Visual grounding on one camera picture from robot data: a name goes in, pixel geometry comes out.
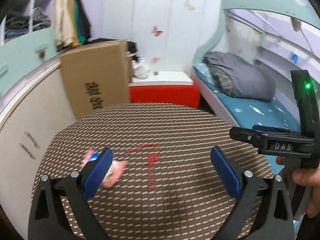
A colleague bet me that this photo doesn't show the pink candy wrapper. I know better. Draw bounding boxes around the pink candy wrapper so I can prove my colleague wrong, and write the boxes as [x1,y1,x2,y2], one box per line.
[81,149,127,188]

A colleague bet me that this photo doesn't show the person's right hand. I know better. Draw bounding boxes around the person's right hand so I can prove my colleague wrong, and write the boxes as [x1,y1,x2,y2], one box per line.
[292,167,320,218]

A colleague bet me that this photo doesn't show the teal quilted bed mattress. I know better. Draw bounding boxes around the teal quilted bed mattress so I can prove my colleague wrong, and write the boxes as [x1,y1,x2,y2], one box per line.
[191,63,302,176]

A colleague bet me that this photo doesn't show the grey folded duvet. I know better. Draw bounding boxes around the grey folded duvet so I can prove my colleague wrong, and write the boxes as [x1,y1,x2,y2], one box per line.
[203,51,276,102]

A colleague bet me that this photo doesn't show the brown dotted tablecloth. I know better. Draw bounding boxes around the brown dotted tablecloth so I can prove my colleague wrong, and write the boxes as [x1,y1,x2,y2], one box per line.
[35,103,273,239]

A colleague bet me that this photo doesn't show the white shelf cabinet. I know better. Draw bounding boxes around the white shelf cabinet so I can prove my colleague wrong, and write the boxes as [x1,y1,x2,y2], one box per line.
[1,0,75,238]

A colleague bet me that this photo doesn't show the large cardboard box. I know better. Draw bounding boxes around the large cardboard box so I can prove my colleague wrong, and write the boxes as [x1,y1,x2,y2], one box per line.
[60,40,130,119]

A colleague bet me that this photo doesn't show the red storage bench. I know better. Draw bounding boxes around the red storage bench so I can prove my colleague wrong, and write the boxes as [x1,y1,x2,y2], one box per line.
[129,71,200,108]

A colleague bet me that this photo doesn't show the white plastic bag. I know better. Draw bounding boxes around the white plastic bag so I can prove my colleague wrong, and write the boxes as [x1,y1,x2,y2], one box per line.
[132,58,150,80]

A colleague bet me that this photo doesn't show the hanging beige green clothes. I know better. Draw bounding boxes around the hanging beige green clothes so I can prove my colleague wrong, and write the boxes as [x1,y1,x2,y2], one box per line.
[52,0,91,49]

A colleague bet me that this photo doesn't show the red string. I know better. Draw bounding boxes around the red string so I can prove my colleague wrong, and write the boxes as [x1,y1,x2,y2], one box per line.
[124,142,161,192]

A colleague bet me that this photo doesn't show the lilac wall shelves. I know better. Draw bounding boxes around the lilac wall shelves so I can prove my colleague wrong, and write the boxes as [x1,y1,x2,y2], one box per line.
[228,9,319,82]

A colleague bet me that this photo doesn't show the mint bed headboard frame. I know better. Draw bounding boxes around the mint bed headboard frame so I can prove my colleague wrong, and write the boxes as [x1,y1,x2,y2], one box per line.
[191,0,320,71]

